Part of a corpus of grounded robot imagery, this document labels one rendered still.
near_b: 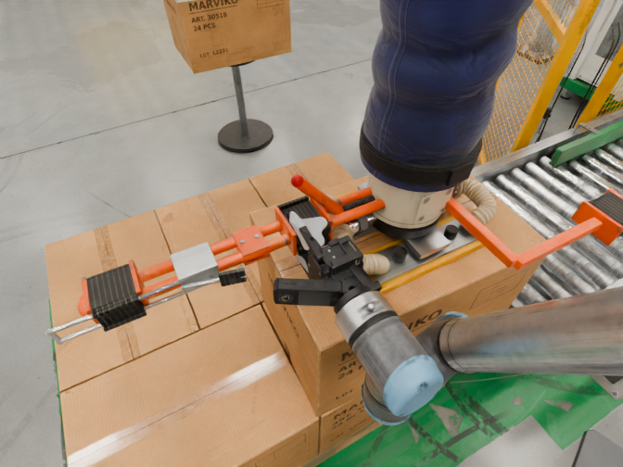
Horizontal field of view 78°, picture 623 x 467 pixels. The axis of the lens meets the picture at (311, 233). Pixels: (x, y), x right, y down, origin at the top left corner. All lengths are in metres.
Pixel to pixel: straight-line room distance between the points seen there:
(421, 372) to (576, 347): 0.19
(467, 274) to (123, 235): 1.20
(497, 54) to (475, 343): 0.40
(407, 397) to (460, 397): 1.25
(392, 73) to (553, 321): 0.40
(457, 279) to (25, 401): 1.75
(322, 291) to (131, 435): 0.73
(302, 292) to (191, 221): 0.98
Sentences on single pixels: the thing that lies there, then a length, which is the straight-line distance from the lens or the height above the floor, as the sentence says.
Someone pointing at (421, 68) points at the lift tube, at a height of 1.37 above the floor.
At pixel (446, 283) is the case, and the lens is 0.87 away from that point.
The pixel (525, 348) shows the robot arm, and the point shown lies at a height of 1.19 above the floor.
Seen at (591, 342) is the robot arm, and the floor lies 1.27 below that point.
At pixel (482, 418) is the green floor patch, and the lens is 1.82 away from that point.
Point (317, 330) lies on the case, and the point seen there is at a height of 0.94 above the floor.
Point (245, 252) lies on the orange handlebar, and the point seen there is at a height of 1.09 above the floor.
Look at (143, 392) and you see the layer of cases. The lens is 1.23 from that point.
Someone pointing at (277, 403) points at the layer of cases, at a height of 0.54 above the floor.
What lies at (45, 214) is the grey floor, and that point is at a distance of 2.76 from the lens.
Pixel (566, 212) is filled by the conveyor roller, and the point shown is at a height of 0.54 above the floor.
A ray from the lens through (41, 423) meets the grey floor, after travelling 1.99.
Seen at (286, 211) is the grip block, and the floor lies 1.09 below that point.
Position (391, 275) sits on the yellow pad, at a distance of 0.82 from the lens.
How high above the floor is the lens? 1.62
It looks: 48 degrees down
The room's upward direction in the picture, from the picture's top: straight up
